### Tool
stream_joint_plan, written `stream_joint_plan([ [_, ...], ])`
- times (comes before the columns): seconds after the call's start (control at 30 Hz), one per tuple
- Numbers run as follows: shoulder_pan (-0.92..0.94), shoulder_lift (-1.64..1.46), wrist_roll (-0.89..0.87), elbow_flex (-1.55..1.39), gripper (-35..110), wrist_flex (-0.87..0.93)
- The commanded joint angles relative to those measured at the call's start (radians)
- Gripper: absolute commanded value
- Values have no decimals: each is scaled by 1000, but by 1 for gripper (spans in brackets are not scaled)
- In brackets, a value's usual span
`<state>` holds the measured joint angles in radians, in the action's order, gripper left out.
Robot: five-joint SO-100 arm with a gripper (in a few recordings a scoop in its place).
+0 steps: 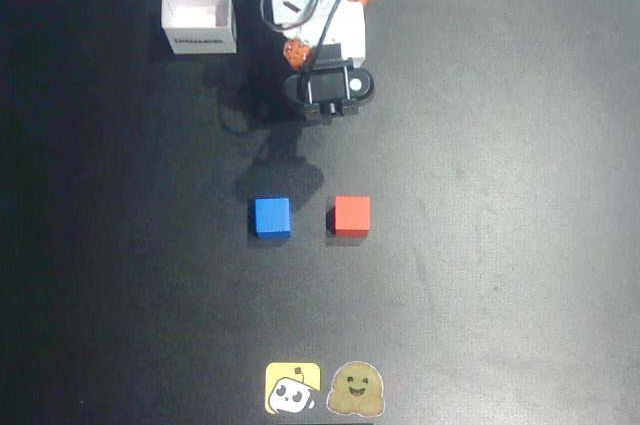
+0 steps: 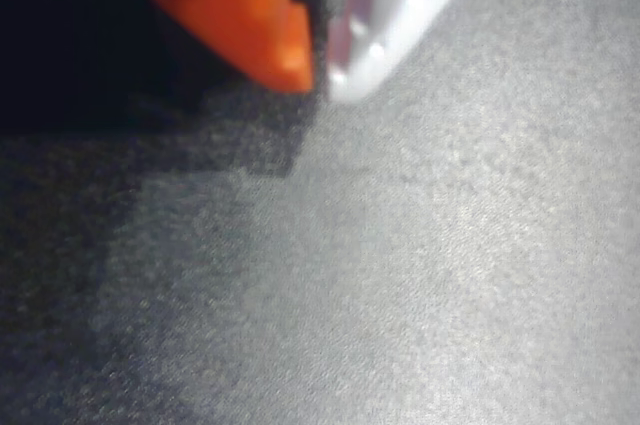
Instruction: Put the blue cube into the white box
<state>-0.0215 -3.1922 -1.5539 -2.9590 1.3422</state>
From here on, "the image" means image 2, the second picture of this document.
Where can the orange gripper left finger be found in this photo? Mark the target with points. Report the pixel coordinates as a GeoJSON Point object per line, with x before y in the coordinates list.
{"type": "Point", "coordinates": [240, 5]}

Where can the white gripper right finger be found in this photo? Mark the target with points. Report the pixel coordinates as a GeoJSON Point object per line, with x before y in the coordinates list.
{"type": "Point", "coordinates": [400, 20]}

